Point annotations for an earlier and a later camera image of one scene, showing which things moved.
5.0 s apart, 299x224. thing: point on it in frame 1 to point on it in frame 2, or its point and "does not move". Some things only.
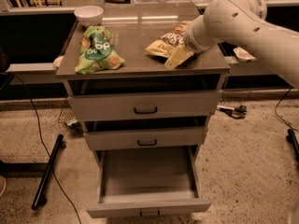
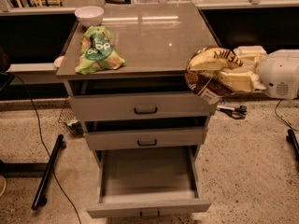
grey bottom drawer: (148, 182) does not move
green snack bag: (97, 52) does not move
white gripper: (193, 42) to (277, 74)
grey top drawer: (141, 98) does not move
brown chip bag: (164, 46) to (202, 71)
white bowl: (89, 15) does not move
